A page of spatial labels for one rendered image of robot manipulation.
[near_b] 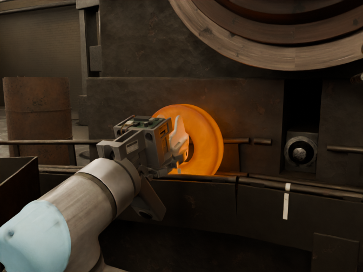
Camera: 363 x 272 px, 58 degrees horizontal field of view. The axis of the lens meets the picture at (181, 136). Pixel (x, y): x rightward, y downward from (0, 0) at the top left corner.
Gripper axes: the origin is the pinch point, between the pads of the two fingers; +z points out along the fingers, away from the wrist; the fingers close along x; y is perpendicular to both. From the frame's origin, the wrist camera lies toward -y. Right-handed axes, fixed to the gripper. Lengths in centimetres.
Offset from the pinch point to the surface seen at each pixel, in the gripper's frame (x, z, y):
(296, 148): -19.4, 5.9, -3.3
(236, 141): -9.4, 3.5, -1.8
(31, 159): 26.8, -12.4, -1.9
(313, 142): -22.1, 7.9, -2.9
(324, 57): -23.9, -1.1, 13.9
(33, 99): 221, 137, -42
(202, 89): -1.8, 7.1, 6.8
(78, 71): 620, 593, -122
